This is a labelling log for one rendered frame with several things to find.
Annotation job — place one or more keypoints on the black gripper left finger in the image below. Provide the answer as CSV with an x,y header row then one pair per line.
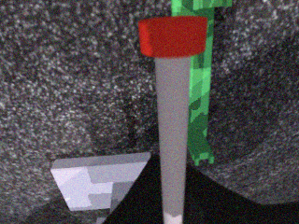
x,y
143,203

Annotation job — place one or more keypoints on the white pin with red cap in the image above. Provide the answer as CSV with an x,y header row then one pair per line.
x,y
173,41

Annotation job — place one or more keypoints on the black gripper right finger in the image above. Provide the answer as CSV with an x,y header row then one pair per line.
x,y
208,202

